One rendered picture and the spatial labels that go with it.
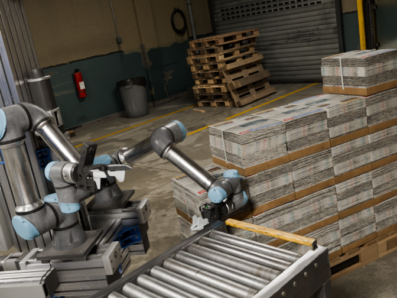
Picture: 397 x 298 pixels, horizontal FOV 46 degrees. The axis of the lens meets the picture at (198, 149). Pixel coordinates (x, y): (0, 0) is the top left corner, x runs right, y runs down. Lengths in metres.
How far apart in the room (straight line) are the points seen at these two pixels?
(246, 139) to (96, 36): 7.54
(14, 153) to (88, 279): 0.64
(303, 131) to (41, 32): 7.12
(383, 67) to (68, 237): 2.01
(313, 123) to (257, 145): 0.38
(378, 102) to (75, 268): 1.94
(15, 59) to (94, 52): 7.48
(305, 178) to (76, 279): 1.34
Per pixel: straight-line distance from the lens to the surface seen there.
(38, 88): 2.23
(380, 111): 2.99
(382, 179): 3.11
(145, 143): 2.41
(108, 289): 1.76
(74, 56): 9.43
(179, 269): 1.78
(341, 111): 2.78
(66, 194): 1.75
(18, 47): 2.26
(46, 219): 2.01
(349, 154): 2.88
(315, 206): 2.78
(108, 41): 9.87
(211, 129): 2.67
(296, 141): 2.60
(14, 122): 1.90
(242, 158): 2.42
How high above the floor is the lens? 1.65
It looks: 15 degrees down
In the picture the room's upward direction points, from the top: 10 degrees counter-clockwise
